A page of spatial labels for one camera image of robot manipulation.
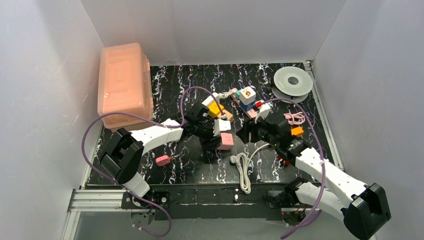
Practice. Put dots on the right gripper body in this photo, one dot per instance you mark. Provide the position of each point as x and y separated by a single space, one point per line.
247 127

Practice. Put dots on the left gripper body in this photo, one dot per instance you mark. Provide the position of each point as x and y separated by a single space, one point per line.
208 133

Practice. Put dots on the pink cube plug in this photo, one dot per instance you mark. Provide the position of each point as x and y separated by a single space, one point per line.
227 141
163 160

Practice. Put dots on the orange power bank socket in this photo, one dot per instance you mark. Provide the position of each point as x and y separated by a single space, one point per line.
297 131

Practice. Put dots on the pink plastic storage box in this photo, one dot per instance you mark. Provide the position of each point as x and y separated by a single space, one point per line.
124 88

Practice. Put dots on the white power strip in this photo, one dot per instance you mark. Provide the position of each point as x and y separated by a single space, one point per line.
211 99

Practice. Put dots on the red cube socket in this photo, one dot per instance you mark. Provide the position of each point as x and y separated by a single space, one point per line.
285 163

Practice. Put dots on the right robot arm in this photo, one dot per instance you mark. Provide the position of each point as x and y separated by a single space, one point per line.
362 208

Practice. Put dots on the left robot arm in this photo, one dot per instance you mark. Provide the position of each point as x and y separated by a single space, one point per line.
122 154

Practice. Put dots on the yellow cube plug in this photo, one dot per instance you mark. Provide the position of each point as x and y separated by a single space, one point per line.
215 110

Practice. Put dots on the beige cube plug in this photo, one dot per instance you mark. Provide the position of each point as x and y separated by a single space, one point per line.
226 115

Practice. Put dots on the blue cube socket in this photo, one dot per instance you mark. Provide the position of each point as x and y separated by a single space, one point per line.
247 107

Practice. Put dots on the white cartoon cube plug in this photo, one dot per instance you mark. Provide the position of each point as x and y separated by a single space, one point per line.
247 95

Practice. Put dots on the grey filament spool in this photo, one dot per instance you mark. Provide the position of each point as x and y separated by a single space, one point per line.
292 83

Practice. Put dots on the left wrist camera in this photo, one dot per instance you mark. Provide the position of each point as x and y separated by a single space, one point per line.
221 125

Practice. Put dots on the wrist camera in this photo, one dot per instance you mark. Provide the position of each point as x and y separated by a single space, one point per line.
263 109
221 125

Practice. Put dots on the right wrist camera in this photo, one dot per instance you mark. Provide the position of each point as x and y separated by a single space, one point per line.
263 109

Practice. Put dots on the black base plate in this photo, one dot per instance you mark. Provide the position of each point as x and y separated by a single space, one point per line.
214 201

